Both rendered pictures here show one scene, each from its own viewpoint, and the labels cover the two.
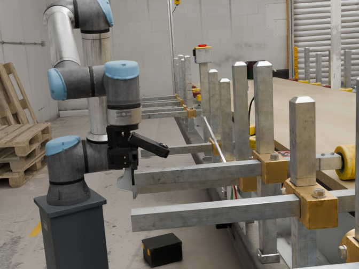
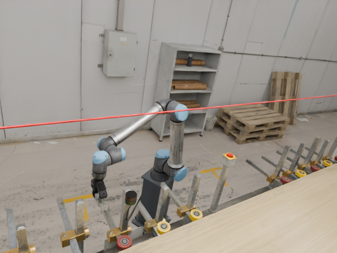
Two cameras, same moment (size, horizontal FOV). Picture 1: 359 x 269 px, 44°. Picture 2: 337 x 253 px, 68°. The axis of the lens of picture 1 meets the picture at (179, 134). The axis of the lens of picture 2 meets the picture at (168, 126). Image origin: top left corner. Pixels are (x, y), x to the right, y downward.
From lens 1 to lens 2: 1.65 m
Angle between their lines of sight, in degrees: 56
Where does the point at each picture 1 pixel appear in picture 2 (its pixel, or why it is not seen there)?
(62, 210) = (146, 178)
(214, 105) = (191, 192)
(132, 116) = (94, 175)
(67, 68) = (104, 141)
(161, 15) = not seen: outside the picture
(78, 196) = (156, 178)
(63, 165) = (155, 163)
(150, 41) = not seen: outside the picture
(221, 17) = not seen: outside the picture
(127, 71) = (94, 160)
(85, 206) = (154, 183)
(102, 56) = (173, 132)
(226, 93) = (161, 193)
